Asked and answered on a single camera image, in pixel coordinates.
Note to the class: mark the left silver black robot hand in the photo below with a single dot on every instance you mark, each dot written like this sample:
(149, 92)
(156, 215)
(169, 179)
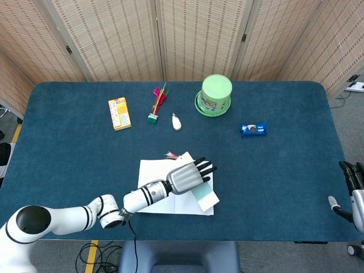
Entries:
(185, 177)

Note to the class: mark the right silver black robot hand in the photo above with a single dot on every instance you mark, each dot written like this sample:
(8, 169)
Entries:
(359, 204)

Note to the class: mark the light blue tasselled bookmark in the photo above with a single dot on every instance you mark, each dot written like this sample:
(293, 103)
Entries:
(207, 199)

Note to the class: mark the white lined notebook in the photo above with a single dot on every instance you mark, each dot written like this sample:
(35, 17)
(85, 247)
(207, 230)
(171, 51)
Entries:
(153, 172)

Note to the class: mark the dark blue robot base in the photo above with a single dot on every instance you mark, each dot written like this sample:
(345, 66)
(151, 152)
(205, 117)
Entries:
(179, 256)

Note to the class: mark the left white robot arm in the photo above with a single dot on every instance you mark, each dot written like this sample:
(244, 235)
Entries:
(68, 220)

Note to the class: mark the small clear glass bottle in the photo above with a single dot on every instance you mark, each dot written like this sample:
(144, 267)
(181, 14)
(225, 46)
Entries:
(176, 123)

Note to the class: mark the colourful feather shuttlecock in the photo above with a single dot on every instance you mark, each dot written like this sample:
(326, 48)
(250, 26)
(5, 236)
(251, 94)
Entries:
(153, 117)

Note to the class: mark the blue cookie packet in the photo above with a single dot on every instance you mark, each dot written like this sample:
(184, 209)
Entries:
(253, 129)

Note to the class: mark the dark blue table cloth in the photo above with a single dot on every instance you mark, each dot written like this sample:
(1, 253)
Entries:
(270, 176)

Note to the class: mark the yellow cardboard box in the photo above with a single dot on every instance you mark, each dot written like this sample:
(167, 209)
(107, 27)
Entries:
(120, 113)

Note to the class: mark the green plastic bucket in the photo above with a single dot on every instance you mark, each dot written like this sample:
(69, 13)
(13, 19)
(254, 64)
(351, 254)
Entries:
(216, 91)

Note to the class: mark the white power strip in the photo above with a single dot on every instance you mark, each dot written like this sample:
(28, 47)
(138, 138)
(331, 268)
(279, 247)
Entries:
(355, 86)

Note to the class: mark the black screen hinge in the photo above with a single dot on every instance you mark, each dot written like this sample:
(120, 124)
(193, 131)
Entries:
(243, 37)
(68, 49)
(354, 77)

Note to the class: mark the woven bamboo folding screen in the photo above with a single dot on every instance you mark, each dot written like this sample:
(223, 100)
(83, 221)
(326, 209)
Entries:
(119, 37)

